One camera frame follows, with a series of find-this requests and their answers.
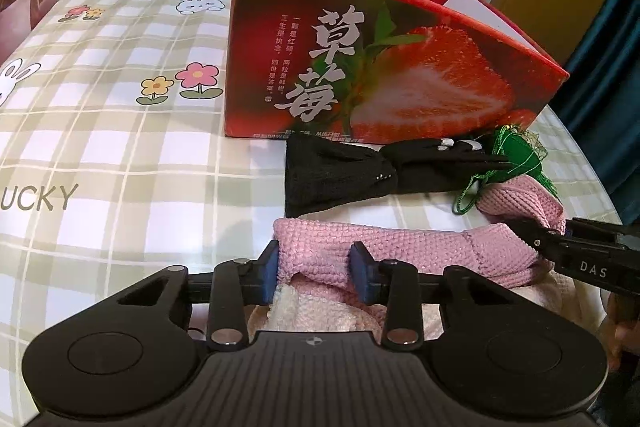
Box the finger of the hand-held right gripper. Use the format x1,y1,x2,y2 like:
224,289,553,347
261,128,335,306
509,218,568,258

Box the green checked tablecloth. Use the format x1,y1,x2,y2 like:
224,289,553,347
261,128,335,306
0,0,626,427

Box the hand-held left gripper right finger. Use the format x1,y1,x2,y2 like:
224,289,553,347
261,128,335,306
349,241,508,352

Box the black knitted cloth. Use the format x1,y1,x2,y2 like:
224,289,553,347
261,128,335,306
284,134,511,219

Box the person's right hand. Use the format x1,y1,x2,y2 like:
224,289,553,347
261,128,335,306
602,289,640,370

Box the pink knitted cloth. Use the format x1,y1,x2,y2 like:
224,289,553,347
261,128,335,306
272,174,568,308

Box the green tasselled net pouch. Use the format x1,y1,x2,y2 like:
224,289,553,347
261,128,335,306
452,124,561,215

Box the cream fluffy cloth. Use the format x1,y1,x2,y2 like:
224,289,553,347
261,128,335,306
247,268,608,348

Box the red strawberry print cardboard box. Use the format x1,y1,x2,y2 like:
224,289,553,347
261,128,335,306
223,0,571,142

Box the blue curtain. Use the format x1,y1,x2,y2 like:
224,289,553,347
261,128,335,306
555,0,640,228

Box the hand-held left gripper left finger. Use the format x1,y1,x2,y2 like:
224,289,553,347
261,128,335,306
117,240,281,352

